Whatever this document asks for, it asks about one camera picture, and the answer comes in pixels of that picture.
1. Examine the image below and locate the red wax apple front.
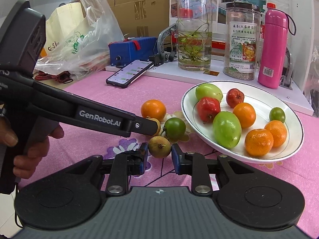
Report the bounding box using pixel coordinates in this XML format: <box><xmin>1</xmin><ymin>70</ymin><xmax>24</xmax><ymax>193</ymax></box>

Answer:
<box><xmin>197</xmin><ymin>97</ymin><xmax>221</xmax><ymax>123</ymax></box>

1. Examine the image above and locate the pink floral tablecloth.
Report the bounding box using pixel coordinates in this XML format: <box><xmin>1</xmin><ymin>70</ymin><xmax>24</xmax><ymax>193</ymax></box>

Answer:
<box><xmin>20</xmin><ymin>71</ymin><xmax>318</xmax><ymax>238</ymax></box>

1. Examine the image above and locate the grey metal clamp left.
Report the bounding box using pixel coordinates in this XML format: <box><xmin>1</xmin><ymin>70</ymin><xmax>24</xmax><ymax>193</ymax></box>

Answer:
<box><xmin>149</xmin><ymin>23</ymin><xmax>177</xmax><ymax>66</ymax></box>

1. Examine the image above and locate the blue tool box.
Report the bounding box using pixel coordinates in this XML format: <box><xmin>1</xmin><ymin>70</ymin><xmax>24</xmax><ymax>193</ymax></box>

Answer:
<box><xmin>109</xmin><ymin>37</ymin><xmax>157</xmax><ymax>67</ymax></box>

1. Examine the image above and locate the red wax apple back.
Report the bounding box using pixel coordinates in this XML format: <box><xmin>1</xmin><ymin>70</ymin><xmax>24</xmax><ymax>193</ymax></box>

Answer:
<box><xmin>226</xmin><ymin>88</ymin><xmax>244</xmax><ymax>109</ymax></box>

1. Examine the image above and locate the clear plastic bag left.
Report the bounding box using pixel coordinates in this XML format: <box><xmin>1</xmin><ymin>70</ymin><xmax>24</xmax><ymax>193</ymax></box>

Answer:
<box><xmin>35</xmin><ymin>0</ymin><xmax>124</xmax><ymax>80</ymax></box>

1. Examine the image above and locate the grey metal clamp right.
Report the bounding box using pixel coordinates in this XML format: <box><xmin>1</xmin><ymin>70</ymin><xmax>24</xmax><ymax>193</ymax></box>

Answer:
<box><xmin>280</xmin><ymin>48</ymin><xmax>294</xmax><ymax>90</ymax></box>

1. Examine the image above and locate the clear jar with label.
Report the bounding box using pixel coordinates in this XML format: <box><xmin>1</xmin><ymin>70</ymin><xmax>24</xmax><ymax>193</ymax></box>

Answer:
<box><xmin>223</xmin><ymin>2</ymin><xmax>261</xmax><ymax>80</ymax></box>

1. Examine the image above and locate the white round plate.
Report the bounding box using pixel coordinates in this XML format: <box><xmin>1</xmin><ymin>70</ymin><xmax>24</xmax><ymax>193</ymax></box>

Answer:
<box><xmin>181</xmin><ymin>81</ymin><xmax>304</xmax><ymax>164</ymax></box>

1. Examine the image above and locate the green apple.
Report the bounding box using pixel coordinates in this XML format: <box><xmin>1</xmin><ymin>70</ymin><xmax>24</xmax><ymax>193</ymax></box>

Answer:
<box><xmin>195</xmin><ymin>83</ymin><xmax>223</xmax><ymax>102</ymax></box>

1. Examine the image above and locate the black smartphone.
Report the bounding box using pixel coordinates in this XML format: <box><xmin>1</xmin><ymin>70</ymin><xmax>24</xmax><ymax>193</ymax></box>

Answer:
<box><xmin>105</xmin><ymin>60</ymin><xmax>154</xmax><ymax>88</ymax></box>

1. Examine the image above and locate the red wax apple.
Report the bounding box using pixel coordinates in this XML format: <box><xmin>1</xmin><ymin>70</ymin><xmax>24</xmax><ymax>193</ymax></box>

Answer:
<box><xmin>197</xmin><ymin>97</ymin><xmax>221</xmax><ymax>123</ymax></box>
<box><xmin>226</xmin><ymin>88</ymin><xmax>244</xmax><ymax>109</ymax></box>

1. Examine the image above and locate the red fabric item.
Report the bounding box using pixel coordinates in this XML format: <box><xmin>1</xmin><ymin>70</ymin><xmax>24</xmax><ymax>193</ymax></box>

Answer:
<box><xmin>34</xmin><ymin>71</ymin><xmax>73</xmax><ymax>84</ymax></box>

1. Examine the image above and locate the beige paper shopping bag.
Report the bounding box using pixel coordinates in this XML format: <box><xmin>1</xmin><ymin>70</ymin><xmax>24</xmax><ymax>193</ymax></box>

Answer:
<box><xmin>40</xmin><ymin>2</ymin><xmax>84</xmax><ymax>57</ymax></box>

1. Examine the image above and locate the green persimmon front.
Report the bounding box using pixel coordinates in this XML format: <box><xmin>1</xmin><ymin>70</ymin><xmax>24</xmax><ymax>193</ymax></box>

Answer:
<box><xmin>163</xmin><ymin>117</ymin><xmax>186</xmax><ymax>141</ymax></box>

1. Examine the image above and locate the cardboard box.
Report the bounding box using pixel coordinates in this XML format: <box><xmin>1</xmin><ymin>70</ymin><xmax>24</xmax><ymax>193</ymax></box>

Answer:
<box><xmin>72</xmin><ymin>0</ymin><xmax>173</xmax><ymax>41</ymax></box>

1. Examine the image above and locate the grey metal clamp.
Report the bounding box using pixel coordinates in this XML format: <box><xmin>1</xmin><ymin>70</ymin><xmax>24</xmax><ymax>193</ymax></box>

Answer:
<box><xmin>280</xmin><ymin>48</ymin><xmax>294</xmax><ymax>90</ymax></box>
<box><xmin>149</xmin><ymin>23</ymin><xmax>177</xmax><ymax>66</ymax></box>

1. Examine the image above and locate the large orange front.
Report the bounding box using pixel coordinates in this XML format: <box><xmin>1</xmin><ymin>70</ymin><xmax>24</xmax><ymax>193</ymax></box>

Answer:
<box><xmin>244</xmin><ymin>129</ymin><xmax>274</xmax><ymax>157</ymax></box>

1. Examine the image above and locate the person's left hand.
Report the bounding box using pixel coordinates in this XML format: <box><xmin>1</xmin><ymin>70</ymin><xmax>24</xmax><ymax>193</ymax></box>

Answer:
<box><xmin>1</xmin><ymin>116</ymin><xmax>64</xmax><ymax>179</ymax></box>

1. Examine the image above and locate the pink thermos bottle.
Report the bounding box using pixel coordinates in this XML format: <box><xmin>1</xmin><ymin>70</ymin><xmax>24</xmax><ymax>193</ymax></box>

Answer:
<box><xmin>258</xmin><ymin>8</ymin><xmax>289</xmax><ymax>89</ymax></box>

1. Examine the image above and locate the brown longan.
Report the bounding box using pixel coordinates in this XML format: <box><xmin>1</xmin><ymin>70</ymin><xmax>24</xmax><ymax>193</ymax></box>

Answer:
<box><xmin>147</xmin><ymin>116</ymin><xmax>162</xmax><ymax>136</ymax></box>
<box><xmin>148</xmin><ymin>136</ymin><xmax>171</xmax><ymax>159</ymax></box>

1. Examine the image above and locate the glass vase with plant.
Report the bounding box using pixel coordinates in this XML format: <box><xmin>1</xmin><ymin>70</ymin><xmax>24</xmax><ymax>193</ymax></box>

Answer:
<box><xmin>176</xmin><ymin>0</ymin><xmax>213</xmax><ymax>71</ymax></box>

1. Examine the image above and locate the orange back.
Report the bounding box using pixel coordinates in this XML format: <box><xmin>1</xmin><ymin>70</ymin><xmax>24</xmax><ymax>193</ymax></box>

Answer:
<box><xmin>141</xmin><ymin>99</ymin><xmax>166</xmax><ymax>121</ymax></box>

